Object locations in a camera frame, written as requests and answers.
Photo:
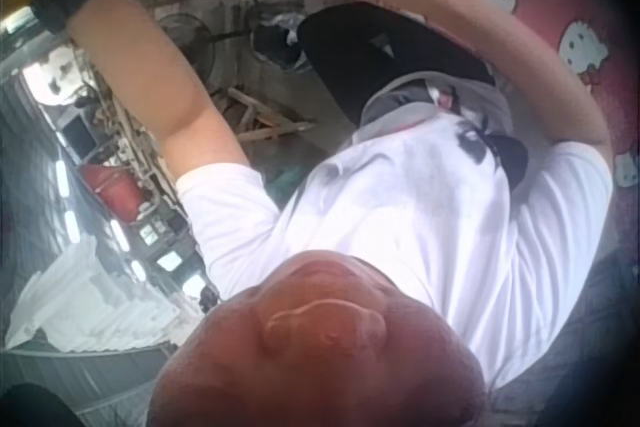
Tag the grey standing fan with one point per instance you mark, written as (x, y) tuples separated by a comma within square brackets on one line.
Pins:
[(192, 42)]

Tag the cluttered workshop bench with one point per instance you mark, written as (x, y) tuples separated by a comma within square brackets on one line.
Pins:
[(125, 147)]

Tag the wooden frame stool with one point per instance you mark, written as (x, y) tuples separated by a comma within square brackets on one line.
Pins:
[(262, 119)]

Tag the pink cat print table cover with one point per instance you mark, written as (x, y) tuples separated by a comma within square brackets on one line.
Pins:
[(560, 12)]

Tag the person's legs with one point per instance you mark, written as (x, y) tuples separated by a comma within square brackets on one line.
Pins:
[(370, 57)]

